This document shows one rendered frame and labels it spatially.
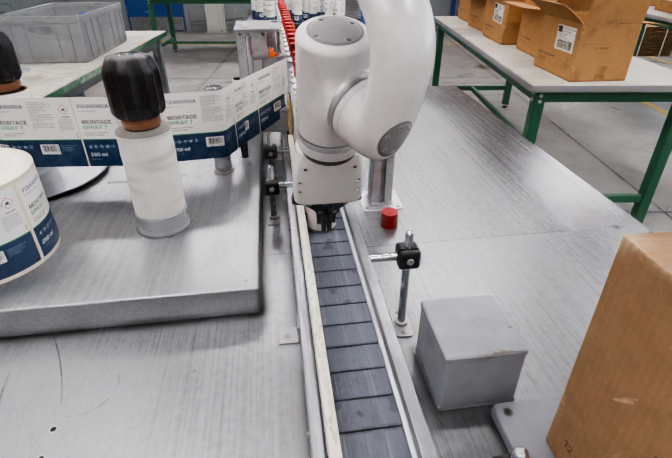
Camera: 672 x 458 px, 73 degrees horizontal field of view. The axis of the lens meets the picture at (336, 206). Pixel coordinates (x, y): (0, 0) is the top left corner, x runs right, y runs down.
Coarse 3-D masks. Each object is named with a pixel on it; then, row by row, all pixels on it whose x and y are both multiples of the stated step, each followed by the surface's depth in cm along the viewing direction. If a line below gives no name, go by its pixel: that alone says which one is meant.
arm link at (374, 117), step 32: (384, 0) 41; (416, 0) 42; (384, 32) 41; (416, 32) 42; (384, 64) 42; (416, 64) 43; (352, 96) 47; (384, 96) 43; (416, 96) 45; (352, 128) 47; (384, 128) 46
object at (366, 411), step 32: (320, 256) 74; (352, 256) 74; (320, 288) 67; (352, 288) 67; (352, 320) 61; (352, 352) 56; (352, 384) 52; (384, 384) 52; (352, 416) 49; (384, 416) 49; (352, 448) 46; (384, 448) 46
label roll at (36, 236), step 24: (0, 168) 69; (24, 168) 69; (0, 192) 64; (24, 192) 68; (0, 216) 65; (24, 216) 68; (48, 216) 74; (0, 240) 66; (24, 240) 69; (48, 240) 73; (0, 264) 67; (24, 264) 69
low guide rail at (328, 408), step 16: (304, 224) 76; (304, 240) 71; (304, 256) 68; (320, 320) 56; (320, 336) 54; (320, 352) 52; (320, 368) 50; (320, 384) 48; (336, 432) 43; (336, 448) 42
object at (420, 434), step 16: (352, 208) 71; (352, 224) 67; (368, 256) 60; (368, 272) 57; (368, 288) 56; (384, 304) 52; (384, 320) 50; (384, 336) 48; (400, 352) 46; (400, 368) 44; (400, 384) 43; (416, 400) 41; (416, 416) 40; (416, 432) 38; (416, 448) 38; (432, 448) 37
